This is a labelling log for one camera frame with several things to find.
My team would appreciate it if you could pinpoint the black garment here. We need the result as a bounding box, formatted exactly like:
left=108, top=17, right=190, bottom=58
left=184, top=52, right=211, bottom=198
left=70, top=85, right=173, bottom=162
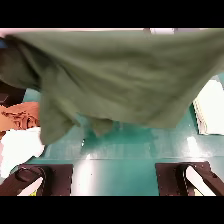
left=0, top=79, right=27, bottom=108

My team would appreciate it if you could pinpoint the orange garment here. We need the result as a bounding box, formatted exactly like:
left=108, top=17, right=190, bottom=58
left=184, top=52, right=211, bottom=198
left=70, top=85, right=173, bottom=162
left=0, top=101, right=41, bottom=133

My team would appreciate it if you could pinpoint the white garment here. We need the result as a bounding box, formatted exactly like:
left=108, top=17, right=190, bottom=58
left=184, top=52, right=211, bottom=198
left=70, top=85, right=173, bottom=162
left=192, top=75, right=224, bottom=136
left=0, top=127, right=46, bottom=180

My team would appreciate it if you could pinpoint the green T-shirt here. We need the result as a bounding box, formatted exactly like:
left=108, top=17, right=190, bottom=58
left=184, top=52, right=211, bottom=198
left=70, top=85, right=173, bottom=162
left=0, top=28, right=224, bottom=146

